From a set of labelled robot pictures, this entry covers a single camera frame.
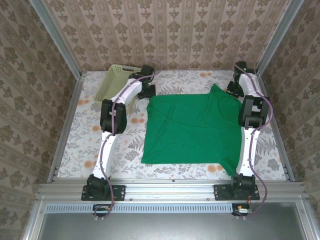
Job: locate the green t-shirt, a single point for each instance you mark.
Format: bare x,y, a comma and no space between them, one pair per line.
190,130

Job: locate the aluminium frame post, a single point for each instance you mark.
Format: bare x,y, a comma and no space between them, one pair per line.
57,40
277,37

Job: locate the grey metal panel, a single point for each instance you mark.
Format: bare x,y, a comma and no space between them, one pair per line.
170,227

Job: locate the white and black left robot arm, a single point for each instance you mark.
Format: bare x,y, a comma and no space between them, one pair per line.
107,150

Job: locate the floral tablecloth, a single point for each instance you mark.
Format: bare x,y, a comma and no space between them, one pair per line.
175,80

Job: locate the pale yellow plastic basket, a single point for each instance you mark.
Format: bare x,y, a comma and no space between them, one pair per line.
110,80

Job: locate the aluminium table side rail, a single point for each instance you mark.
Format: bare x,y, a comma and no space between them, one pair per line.
281,150
72,105

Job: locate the aluminium mounting rail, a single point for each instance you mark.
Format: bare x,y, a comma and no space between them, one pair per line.
170,190

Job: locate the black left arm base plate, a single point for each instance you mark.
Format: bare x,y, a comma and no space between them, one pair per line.
120,192

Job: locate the small connector board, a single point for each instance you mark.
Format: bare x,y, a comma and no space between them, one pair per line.
242,210
102,209

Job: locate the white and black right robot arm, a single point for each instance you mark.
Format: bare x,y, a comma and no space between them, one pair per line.
247,150

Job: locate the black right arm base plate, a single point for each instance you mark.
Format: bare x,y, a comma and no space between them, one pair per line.
220,192

